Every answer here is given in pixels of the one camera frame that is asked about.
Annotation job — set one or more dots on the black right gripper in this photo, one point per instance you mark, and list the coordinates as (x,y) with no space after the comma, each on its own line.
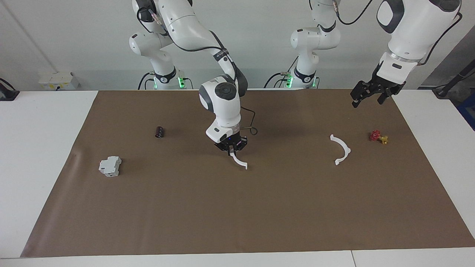
(232,142)

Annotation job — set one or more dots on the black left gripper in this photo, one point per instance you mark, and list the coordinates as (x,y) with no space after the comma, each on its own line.
(374,87)

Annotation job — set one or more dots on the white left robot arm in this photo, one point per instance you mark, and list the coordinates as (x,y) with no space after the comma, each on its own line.
(408,29)

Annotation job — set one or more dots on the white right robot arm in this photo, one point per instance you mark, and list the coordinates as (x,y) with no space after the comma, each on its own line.
(222,107)

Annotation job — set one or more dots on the brown paper mat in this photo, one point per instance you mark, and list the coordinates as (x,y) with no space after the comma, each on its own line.
(222,207)

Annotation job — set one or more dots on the black cylindrical capacitor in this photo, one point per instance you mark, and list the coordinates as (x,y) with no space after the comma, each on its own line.
(159,132)

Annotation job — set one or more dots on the black stand pole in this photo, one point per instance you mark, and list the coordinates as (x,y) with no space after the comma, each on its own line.
(451,83)

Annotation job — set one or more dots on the blue crate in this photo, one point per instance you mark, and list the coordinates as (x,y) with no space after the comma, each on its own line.
(468,111)

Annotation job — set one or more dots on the white circuit breaker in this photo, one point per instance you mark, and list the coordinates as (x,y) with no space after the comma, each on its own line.
(109,167)

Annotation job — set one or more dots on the white wall socket box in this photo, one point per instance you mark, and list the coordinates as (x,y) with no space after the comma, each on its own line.
(59,81)

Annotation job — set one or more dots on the black clamp mount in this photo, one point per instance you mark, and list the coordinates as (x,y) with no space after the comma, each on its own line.
(7,93)

